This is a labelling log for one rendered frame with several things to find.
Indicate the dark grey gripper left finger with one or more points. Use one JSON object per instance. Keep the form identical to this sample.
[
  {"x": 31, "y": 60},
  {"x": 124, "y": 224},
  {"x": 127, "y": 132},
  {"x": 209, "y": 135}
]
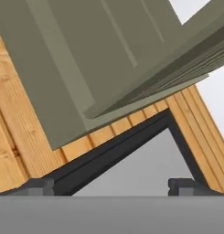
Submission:
[{"x": 40, "y": 186}]

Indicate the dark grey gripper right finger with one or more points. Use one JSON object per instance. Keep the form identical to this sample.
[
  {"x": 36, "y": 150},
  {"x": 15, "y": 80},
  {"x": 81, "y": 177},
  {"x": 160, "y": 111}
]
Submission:
[{"x": 180, "y": 186}]

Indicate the black cabinet plinth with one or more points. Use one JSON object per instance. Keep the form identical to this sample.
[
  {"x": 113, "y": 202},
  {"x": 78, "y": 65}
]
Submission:
[{"x": 116, "y": 152}]

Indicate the olive green cabinet door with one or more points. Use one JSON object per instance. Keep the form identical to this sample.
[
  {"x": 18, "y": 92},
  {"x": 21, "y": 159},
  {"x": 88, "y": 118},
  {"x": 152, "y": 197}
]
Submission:
[{"x": 183, "y": 64}]

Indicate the olive green cabinet front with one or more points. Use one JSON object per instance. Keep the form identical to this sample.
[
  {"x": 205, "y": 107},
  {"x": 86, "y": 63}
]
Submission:
[{"x": 55, "y": 61}]

